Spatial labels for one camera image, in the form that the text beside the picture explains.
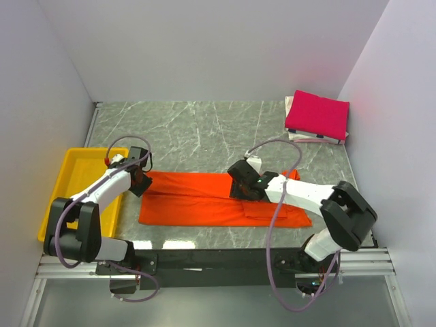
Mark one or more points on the black base beam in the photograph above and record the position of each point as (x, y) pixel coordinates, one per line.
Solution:
(227, 267)

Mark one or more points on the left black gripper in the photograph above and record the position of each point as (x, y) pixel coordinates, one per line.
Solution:
(139, 191)

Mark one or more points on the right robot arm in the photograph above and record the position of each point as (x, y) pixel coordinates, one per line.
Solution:
(347, 215)

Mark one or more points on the yellow plastic tray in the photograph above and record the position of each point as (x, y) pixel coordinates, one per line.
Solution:
(80, 168)

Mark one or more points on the orange t shirt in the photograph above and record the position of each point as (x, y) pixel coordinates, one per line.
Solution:
(196, 199)

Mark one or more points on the folded magenta t shirt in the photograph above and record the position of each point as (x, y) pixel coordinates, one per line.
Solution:
(318, 115)

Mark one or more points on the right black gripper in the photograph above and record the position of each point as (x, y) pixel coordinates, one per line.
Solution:
(235, 191)

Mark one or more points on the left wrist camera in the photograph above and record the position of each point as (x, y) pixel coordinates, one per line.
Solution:
(114, 162)

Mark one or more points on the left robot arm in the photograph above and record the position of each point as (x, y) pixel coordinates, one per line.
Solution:
(74, 230)

